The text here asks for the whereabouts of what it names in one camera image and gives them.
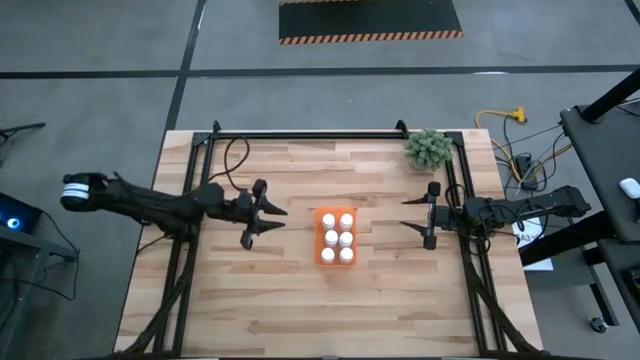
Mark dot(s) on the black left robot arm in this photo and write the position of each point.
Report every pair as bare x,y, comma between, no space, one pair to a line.
150,207

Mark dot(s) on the white paper sheet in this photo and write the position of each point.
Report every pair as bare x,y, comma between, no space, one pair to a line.
535,250

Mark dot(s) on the orange translucent plastic basket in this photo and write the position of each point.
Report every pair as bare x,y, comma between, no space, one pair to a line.
318,240

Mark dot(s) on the black hazard-striped floor mat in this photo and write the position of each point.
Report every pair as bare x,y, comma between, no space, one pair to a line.
370,17

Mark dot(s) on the black power strip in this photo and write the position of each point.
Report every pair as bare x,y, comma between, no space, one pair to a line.
526,167

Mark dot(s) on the black desk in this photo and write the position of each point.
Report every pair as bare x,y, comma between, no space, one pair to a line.
605,165

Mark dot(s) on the black aluminium table frame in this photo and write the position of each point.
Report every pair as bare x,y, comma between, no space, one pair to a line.
310,135

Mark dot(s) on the black stand leg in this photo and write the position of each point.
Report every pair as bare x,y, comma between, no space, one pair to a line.
22,129

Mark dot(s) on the grey side table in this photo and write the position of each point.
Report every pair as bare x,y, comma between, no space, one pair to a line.
30,280

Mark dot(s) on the black computer with blue light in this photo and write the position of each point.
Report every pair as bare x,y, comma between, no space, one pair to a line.
15,212

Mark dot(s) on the black vertical post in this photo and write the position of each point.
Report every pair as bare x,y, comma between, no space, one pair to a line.
612,97

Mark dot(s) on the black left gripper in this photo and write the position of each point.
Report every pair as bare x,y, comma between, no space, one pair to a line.
256,210

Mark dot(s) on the green potted artificial plant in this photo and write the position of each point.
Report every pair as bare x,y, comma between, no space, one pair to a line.
428,149

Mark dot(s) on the white computer mouse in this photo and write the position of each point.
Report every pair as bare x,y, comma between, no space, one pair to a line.
631,188

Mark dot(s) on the black caster wheel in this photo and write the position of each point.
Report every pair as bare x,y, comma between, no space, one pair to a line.
598,324

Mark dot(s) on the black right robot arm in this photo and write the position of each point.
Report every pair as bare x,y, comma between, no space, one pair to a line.
525,207

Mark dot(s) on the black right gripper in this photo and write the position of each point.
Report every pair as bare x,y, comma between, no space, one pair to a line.
433,215

